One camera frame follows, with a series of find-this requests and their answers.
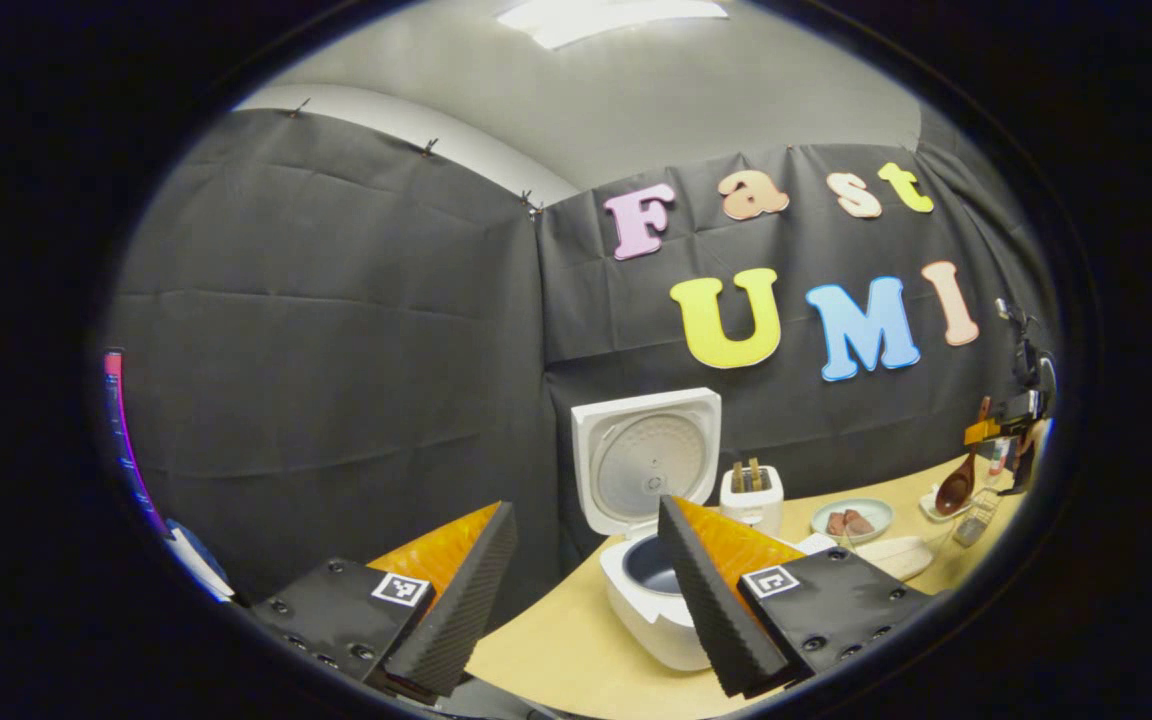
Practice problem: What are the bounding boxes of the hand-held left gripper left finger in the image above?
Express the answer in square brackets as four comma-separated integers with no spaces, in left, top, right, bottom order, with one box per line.
[251,500,519,699]

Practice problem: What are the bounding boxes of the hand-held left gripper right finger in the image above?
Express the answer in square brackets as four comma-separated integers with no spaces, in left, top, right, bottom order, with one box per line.
[656,495,935,699]

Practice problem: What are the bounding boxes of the brown wooden spoon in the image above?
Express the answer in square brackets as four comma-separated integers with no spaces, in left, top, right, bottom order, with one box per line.
[934,395,992,517]

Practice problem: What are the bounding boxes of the wire chopstick holder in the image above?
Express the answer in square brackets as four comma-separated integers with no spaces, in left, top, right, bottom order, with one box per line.
[953,490,1002,548]

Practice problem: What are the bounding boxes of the white divided rice dish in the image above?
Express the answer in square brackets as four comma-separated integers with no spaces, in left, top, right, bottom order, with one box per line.
[919,485,977,523]

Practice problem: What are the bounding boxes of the white rice cooker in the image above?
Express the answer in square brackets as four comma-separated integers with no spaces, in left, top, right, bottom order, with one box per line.
[571,388,727,673]

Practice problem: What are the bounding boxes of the white toaster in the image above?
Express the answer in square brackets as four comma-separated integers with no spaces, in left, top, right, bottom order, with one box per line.
[719,465,785,536]

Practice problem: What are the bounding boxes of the pale green plate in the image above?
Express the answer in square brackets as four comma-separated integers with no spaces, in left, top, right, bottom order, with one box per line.
[811,498,895,546]

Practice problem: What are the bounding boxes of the cream rounded board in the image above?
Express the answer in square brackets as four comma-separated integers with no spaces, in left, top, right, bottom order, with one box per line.
[851,535,934,582]

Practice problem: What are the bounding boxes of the white paper sheets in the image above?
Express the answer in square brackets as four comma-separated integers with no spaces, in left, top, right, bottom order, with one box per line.
[166,535,237,603]

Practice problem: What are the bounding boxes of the blue cloth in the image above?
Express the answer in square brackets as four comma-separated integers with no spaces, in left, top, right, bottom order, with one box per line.
[168,518,227,576]

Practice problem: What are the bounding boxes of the black backdrop cloth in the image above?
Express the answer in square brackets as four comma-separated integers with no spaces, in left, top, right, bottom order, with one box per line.
[101,108,1062,601]

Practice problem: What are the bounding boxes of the computer monitor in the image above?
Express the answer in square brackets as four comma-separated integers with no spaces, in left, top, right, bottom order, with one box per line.
[101,348,172,541]

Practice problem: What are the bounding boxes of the ceiling light panel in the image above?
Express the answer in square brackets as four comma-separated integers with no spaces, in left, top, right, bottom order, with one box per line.
[496,0,729,49]

